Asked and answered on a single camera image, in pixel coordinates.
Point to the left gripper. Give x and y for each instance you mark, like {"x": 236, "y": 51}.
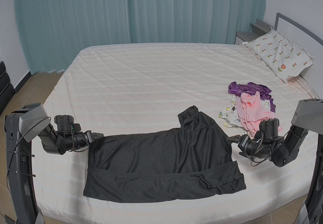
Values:
{"x": 78, "y": 142}

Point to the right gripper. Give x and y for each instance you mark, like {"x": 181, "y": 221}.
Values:
{"x": 254, "y": 149}

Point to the black T-shirt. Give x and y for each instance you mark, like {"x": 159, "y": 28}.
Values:
{"x": 151, "y": 157}

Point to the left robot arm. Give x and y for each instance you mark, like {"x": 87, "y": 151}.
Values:
{"x": 15, "y": 167}

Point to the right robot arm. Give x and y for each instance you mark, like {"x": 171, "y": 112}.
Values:
{"x": 306, "y": 114}

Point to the bed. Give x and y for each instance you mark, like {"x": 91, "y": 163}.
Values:
{"x": 151, "y": 79}

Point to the pink garment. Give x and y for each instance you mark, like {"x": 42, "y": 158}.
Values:
{"x": 249, "y": 111}

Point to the white printed garment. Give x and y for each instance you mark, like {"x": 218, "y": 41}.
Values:
{"x": 229, "y": 114}

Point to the purple garment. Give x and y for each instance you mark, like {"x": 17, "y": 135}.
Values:
{"x": 242, "y": 89}

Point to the black chest of drawers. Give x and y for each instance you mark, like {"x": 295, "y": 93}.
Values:
{"x": 5, "y": 86}

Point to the white printed pillow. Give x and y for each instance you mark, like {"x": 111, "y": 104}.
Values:
{"x": 280, "y": 53}

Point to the grey bedside table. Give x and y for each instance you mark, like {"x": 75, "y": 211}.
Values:
{"x": 244, "y": 37}

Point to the blue-green curtain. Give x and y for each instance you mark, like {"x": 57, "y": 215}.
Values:
{"x": 75, "y": 15}

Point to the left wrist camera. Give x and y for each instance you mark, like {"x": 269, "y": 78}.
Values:
{"x": 76, "y": 127}

